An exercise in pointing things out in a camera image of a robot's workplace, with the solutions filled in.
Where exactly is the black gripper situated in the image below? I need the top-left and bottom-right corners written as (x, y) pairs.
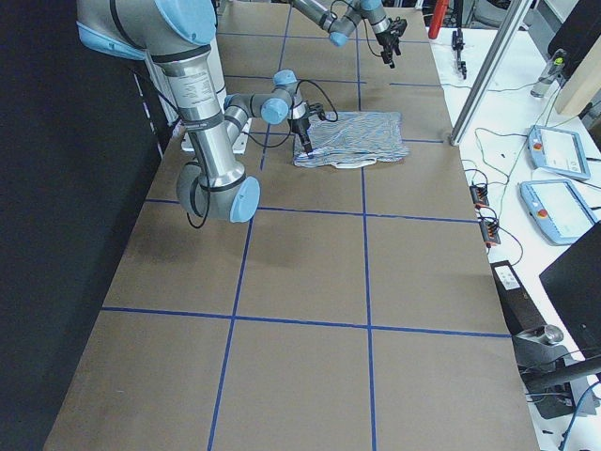
top-left (376, 28), bottom-right (404, 69)
top-left (289, 116), bottom-right (313, 154)

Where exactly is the navy white striped polo shirt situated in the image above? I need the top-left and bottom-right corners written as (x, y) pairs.
top-left (292, 112), bottom-right (409, 169)

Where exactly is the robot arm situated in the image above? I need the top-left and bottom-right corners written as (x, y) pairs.
top-left (287, 0), bottom-right (408, 69)
top-left (77, 0), bottom-right (312, 223)

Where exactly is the black tripod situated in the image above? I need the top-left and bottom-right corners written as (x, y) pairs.
top-left (452, 0), bottom-right (467, 80)

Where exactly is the red cylinder object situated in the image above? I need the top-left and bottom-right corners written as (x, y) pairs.
top-left (428, 0), bottom-right (449, 39)

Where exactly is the black orange connector strip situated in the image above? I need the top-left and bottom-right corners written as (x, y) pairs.
top-left (479, 217), bottom-right (501, 248)
top-left (469, 184), bottom-right (489, 209)

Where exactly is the clear plastic water bottle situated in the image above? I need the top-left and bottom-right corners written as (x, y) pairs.
top-left (531, 48), bottom-right (567, 98)

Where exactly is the brown paper table cover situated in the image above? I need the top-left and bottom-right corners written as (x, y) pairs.
top-left (45, 3), bottom-right (538, 450)

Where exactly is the blue teach pendant tablet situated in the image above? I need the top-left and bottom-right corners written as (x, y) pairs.
top-left (527, 125), bottom-right (591, 181)

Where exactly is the black box white label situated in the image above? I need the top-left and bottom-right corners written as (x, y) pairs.
top-left (490, 260), bottom-right (546, 335)

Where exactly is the black monitor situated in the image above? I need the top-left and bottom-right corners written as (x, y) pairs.
top-left (539, 224), bottom-right (601, 357)

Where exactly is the black stand metal knob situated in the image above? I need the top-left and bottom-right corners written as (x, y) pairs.
top-left (512, 325), bottom-right (600, 419)

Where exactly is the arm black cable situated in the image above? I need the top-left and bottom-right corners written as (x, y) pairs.
top-left (328, 0), bottom-right (384, 60)
top-left (185, 78), bottom-right (342, 230)

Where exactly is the aluminium frame post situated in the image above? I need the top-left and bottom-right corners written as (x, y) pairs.
top-left (449, 0), bottom-right (532, 147)

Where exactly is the black cable on white table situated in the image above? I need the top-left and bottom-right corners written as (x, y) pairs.
top-left (440, 79), bottom-right (564, 269)

